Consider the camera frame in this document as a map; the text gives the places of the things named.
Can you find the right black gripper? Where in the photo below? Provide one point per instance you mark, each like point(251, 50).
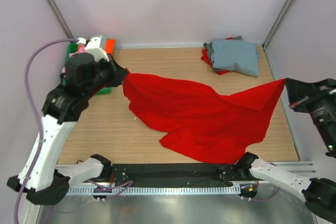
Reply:
point(297, 90)

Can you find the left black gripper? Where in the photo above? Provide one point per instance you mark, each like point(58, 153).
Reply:
point(118, 73)

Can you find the red t-shirt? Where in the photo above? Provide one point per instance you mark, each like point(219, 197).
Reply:
point(216, 55)
point(197, 121)

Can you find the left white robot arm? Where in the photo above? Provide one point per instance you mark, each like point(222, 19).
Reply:
point(42, 182)

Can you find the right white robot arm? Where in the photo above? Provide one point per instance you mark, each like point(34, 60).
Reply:
point(318, 194)

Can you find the orange t-shirt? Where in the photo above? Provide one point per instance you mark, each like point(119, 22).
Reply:
point(110, 43)

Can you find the pink t-shirt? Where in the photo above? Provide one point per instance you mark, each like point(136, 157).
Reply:
point(73, 49)

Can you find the green plastic bin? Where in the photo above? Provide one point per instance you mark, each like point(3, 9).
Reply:
point(104, 90)

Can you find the folded grey-blue t-shirt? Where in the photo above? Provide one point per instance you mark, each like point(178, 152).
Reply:
point(235, 55)

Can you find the folded red t-shirt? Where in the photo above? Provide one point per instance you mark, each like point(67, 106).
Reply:
point(216, 55)

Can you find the folded dark grey t-shirt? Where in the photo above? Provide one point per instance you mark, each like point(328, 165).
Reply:
point(207, 56)

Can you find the right aluminium rail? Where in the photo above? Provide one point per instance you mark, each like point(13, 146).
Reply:
point(304, 168)

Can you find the right aluminium corner post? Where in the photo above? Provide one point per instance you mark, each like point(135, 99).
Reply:
point(278, 21)

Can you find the aluminium corner post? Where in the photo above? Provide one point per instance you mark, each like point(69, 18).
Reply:
point(278, 21)
point(59, 17)

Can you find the left aluminium corner post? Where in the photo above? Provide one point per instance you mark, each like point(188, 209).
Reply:
point(59, 17)

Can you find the slotted cable duct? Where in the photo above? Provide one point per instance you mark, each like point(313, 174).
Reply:
point(84, 190)

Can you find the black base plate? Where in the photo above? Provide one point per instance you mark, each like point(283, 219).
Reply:
point(180, 175)

